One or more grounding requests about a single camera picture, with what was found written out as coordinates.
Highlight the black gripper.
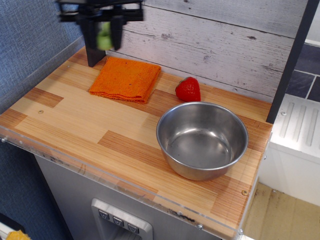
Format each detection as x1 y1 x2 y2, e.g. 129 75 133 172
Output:
56 0 144 51

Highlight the green handled grey spatula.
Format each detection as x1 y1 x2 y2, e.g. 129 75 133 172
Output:
96 22 113 51

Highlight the stainless steel bowl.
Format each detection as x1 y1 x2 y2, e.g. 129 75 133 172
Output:
156 101 249 181

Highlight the clear acrylic table edge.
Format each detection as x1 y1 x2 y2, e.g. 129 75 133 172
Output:
0 119 272 240

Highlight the orange folded cloth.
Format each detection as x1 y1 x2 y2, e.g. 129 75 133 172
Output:
89 56 161 104

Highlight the red toy strawberry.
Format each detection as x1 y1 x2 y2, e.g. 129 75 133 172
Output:
175 77 201 102

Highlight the grey cabinet with dispenser panel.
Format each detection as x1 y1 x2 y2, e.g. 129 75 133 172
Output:
35 156 217 240

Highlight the yellow object bottom left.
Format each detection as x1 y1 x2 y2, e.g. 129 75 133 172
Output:
6 230 31 240

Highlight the white ribbed box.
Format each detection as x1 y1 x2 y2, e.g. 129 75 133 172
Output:
258 94 320 206

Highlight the dark grey right post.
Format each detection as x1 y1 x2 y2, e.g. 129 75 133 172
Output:
266 0 320 124

